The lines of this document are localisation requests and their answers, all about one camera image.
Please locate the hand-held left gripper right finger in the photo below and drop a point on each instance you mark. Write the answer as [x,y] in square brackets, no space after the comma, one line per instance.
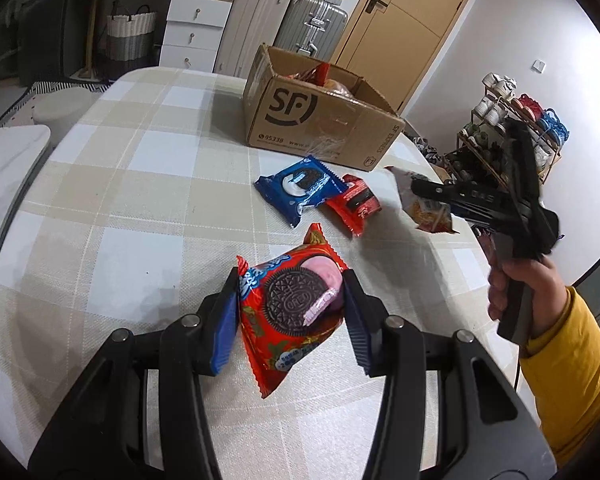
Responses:
[357,322]

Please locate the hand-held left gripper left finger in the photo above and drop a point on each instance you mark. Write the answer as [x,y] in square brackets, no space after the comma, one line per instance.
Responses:
[225,330]

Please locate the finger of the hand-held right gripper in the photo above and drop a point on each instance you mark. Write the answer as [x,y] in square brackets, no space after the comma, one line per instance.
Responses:
[480,215]
[460,196]

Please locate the white orange snack packet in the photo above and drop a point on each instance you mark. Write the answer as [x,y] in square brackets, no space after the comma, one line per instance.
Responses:
[427,212]

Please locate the red cookie packet pink print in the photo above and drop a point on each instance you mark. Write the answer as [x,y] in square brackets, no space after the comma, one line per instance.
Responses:
[290,305]

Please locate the brown cardboard box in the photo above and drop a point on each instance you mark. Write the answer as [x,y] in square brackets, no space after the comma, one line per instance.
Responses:
[300,110]

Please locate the person's right forearm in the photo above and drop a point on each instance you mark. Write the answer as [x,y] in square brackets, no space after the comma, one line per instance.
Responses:
[575,375]

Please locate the person's right hand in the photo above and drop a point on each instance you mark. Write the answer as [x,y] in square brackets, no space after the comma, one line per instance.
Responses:
[547,285]

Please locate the shoe rack with shoes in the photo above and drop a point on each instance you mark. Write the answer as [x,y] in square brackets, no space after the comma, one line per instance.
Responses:
[490,110]

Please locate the small red cookie packet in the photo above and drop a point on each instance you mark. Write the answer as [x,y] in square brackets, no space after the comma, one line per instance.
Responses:
[355,202]

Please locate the blue cookie packet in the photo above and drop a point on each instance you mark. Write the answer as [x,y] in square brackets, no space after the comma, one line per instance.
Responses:
[300,185]

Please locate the wooden door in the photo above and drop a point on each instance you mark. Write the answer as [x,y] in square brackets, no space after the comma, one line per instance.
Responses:
[420,25]

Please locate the silver suitcase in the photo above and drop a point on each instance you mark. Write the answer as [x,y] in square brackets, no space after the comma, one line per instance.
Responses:
[310,25]

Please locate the white marble table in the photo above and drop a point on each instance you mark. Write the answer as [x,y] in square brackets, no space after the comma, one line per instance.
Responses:
[7,180]

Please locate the grey round stool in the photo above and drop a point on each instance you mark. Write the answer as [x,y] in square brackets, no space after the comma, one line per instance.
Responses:
[65,112]

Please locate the beige suitcase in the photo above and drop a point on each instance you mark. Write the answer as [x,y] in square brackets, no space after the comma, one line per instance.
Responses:
[250,25]

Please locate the patterned rug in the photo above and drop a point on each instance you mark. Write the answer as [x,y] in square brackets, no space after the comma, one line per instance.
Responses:
[40,95]

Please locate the woven laundry basket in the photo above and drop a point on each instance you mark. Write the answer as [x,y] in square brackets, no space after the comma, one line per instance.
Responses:
[130,35]

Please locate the white desk with drawers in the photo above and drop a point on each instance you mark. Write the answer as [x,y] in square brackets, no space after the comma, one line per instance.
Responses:
[195,10]

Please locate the white light switch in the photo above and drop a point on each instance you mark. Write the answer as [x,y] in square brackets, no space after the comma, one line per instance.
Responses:
[538,65]

